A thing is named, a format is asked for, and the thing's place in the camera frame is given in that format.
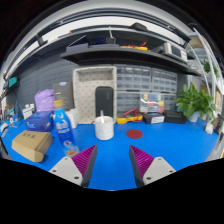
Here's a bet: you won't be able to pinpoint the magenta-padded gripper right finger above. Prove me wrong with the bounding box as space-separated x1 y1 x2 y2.
128 144 177 188

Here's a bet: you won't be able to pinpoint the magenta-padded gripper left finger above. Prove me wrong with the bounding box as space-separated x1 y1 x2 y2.
48 144 98 188

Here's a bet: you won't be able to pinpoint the blue drink bottle gold cap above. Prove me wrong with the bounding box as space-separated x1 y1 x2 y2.
53 99 81 158

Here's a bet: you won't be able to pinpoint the flat round red coaster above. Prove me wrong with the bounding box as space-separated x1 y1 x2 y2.
125 128 144 140

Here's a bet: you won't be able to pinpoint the brown cardboard box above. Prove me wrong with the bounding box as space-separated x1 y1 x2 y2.
11 129 54 163

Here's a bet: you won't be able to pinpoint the black box white label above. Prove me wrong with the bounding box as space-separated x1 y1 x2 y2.
142 111 166 125

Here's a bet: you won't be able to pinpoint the small white box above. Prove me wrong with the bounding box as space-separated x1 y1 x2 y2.
64 107 79 129

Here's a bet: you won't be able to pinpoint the white ribbed paper cup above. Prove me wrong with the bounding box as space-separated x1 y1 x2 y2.
94 115 115 141

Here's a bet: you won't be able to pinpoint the black flat case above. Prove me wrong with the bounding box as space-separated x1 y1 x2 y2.
163 109 188 125

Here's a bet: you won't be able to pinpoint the blue carton box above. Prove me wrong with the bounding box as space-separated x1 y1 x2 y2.
24 110 55 133

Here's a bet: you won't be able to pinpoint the yellow multimeter red leads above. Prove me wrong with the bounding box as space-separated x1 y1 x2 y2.
116 108 144 125

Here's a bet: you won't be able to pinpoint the small white block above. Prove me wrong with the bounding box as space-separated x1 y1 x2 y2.
204 122 215 135

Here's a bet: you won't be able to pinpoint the clear organizer box colourful parts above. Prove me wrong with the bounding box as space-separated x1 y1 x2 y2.
139 92 166 114

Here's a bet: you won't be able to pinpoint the purple plastic bag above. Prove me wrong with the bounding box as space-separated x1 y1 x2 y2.
34 88 56 113

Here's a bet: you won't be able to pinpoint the white dotted open box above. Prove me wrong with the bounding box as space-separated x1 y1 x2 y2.
72 65 118 125

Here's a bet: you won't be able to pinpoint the dark grey flat box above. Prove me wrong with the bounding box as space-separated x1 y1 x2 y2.
53 80 75 111

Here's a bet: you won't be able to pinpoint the green potted plant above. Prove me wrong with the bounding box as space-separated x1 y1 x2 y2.
174 83 217 123

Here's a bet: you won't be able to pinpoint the black rectangular case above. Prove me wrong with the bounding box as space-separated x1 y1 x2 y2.
94 85 114 118

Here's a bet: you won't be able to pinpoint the wide grey drawer cabinet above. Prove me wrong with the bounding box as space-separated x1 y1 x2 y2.
115 64 153 92

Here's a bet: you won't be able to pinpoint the white shelf unit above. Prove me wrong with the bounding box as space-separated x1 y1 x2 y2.
188 28 224 101

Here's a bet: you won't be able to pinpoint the white oscilloscope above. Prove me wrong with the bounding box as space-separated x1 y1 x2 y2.
163 42 189 63

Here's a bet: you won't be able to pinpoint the yellow tool red leads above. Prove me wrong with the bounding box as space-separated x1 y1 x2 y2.
119 44 149 52

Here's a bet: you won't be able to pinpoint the black wall shelf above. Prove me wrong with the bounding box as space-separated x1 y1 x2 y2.
60 25 201 77

